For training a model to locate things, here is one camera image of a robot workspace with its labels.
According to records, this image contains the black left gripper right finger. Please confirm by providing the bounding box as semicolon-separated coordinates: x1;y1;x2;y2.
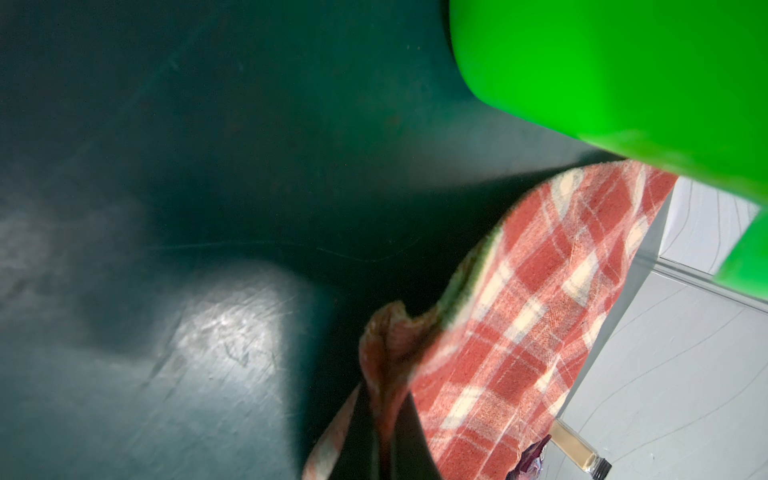
389;393;442;480

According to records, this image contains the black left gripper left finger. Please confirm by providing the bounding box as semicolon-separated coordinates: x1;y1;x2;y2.
329;383;380;480

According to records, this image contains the red plaid skirt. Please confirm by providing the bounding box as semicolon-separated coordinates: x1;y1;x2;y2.
302;160;677;479

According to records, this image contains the purple snack packet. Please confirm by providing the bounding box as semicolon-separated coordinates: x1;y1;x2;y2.
505;435;551;480

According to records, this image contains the small beige bottle black cap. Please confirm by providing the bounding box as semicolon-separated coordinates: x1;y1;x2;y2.
549;419;612;480

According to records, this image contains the green plastic basket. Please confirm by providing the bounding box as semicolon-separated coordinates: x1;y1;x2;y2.
448;0;768;301

